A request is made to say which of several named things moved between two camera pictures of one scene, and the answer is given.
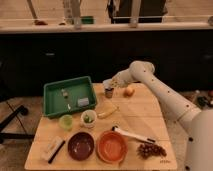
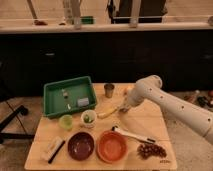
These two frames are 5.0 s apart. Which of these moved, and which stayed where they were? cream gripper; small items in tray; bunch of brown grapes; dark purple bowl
Moved: cream gripper
Stayed: small items in tray; bunch of brown grapes; dark purple bowl
